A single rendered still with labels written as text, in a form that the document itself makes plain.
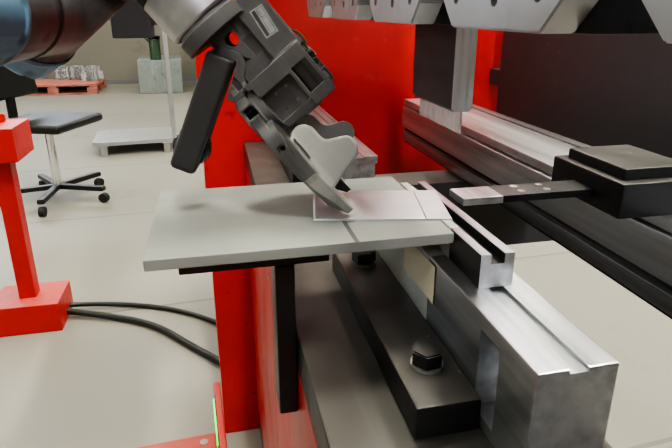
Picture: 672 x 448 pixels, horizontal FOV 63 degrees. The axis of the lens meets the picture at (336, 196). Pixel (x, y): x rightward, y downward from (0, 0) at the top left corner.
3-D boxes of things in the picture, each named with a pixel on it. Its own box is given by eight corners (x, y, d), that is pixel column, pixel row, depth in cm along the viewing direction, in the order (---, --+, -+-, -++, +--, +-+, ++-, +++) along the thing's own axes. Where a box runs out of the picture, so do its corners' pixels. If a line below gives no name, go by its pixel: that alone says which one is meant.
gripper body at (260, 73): (341, 94, 48) (246, -20, 45) (268, 156, 50) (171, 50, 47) (339, 83, 55) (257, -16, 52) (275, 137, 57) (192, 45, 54)
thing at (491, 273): (399, 207, 64) (400, 182, 63) (424, 205, 64) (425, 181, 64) (478, 288, 45) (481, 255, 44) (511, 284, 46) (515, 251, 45)
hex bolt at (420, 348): (405, 357, 47) (406, 340, 47) (435, 352, 48) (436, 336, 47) (416, 376, 45) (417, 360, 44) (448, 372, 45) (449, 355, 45)
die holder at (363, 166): (294, 144, 135) (293, 105, 132) (318, 143, 136) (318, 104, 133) (340, 214, 89) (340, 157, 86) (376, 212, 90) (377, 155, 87)
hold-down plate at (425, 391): (331, 269, 70) (331, 248, 69) (373, 265, 71) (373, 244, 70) (414, 441, 42) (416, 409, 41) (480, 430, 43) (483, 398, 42)
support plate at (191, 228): (160, 199, 60) (160, 191, 60) (391, 184, 66) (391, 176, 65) (143, 272, 44) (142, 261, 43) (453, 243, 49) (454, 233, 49)
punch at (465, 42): (411, 114, 59) (415, 22, 56) (429, 114, 60) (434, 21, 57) (449, 134, 50) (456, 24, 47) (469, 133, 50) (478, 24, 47)
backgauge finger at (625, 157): (433, 193, 64) (435, 151, 62) (628, 179, 69) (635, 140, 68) (481, 232, 53) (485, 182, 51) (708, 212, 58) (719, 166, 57)
